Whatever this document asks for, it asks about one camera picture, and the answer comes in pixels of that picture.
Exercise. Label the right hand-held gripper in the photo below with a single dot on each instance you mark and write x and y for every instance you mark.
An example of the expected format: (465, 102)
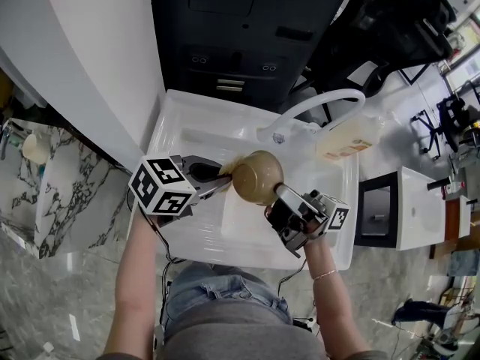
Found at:
(303, 219)

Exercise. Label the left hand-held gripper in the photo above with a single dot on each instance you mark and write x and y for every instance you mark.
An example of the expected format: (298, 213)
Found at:
(157, 186)

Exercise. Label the yellow bristle scrub brush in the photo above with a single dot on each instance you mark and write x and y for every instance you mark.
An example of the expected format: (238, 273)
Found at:
(229, 167)

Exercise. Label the golden brown bowl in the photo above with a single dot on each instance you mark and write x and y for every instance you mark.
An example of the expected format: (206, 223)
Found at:
(258, 178)

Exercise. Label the person's left forearm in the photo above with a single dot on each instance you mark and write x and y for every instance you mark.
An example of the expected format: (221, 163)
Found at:
(131, 283)

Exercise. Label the person's right forearm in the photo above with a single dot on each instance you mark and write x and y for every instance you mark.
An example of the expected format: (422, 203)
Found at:
(333, 306)

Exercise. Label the white plastic sink basin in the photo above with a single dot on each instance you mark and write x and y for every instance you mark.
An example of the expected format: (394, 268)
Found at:
(247, 231)

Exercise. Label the translucent detergent bottle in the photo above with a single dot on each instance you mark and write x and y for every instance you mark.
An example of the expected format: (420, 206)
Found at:
(348, 141)

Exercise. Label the white curved faucet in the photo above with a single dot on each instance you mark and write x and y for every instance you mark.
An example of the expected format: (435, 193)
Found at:
(337, 98)

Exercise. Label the blue denim shorts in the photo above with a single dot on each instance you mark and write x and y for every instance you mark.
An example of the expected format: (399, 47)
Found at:
(221, 294)

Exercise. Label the white box with black panel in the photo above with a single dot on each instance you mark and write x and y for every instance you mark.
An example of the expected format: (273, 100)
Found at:
(408, 208)

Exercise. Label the marble patterned counter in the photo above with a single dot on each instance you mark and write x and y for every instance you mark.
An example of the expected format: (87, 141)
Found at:
(75, 208)

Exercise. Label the black cabinet unit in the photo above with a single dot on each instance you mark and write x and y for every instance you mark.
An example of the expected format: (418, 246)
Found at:
(232, 32)

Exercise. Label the grey shirt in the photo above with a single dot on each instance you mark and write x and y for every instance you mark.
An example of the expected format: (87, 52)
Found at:
(243, 336)

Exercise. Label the cream paper cup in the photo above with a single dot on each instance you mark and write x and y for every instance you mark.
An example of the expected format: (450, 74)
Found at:
(35, 149)

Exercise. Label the black wheeled chair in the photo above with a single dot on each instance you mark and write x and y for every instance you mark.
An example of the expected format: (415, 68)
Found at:
(446, 122)

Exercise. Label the black office chair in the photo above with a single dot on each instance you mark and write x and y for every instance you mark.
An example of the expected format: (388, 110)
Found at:
(390, 24)

